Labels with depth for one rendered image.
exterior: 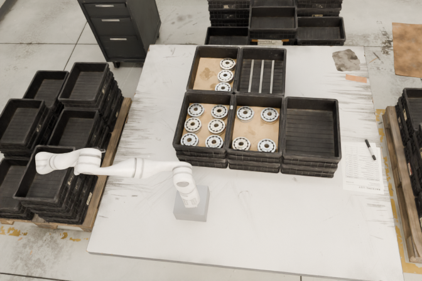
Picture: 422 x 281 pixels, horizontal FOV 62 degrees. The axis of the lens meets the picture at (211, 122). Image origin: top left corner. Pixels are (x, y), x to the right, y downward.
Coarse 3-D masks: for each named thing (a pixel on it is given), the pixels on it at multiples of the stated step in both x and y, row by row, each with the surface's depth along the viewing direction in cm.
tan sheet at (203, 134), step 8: (208, 104) 222; (208, 112) 218; (200, 120) 216; (208, 120) 215; (224, 120) 214; (184, 128) 214; (200, 136) 209; (208, 136) 208; (224, 136) 207; (200, 144) 206
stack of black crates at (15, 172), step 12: (0, 168) 267; (12, 168) 277; (24, 168) 276; (0, 180) 268; (12, 180) 270; (0, 192) 265; (12, 192) 265; (0, 204) 260; (12, 204) 259; (0, 216) 266; (12, 216) 260; (24, 216) 259
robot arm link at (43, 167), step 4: (48, 160) 163; (36, 164) 167; (40, 164) 166; (44, 164) 166; (48, 164) 163; (36, 168) 167; (40, 168) 166; (44, 168) 164; (48, 168) 164; (52, 168) 163; (40, 172) 166; (44, 172) 167; (48, 172) 170
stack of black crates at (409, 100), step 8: (408, 88) 270; (416, 88) 269; (408, 96) 276; (416, 96) 275; (400, 104) 275; (408, 104) 262; (416, 104) 273; (400, 112) 277; (408, 112) 259; (416, 112) 269; (400, 120) 275; (408, 120) 260; (416, 120) 265; (400, 128) 274; (408, 128) 260; (416, 128) 261; (408, 136) 258
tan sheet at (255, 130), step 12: (252, 108) 217; (264, 108) 216; (276, 108) 215; (252, 120) 212; (240, 132) 208; (252, 132) 207; (264, 132) 206; (276, 132) 205; (252, 144) 202; (276, 144) 201
